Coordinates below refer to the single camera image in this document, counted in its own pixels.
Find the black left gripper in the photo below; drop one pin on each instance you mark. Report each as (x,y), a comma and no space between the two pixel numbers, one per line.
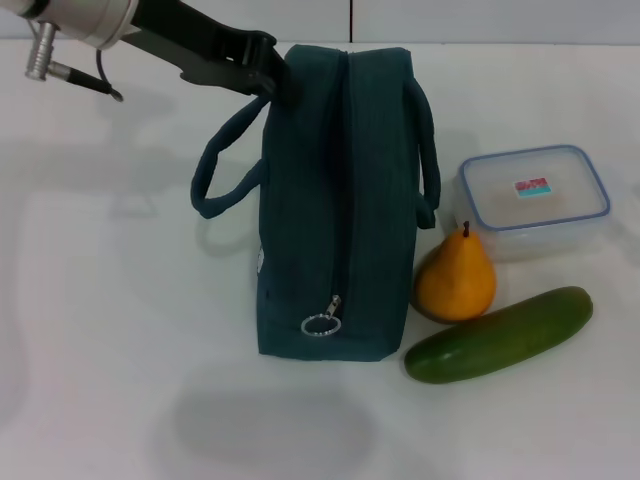
(200,45)

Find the yellow orange pear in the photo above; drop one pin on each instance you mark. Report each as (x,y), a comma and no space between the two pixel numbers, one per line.
(457,285)

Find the green cucumber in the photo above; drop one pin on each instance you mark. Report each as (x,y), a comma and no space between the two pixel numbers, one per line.
(500,340)

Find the clear container with blue lid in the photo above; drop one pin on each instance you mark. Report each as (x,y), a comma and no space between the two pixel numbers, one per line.
(535,200)

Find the dark teal insulated lunch bag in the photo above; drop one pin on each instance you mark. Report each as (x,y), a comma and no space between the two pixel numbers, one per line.
(310,200)

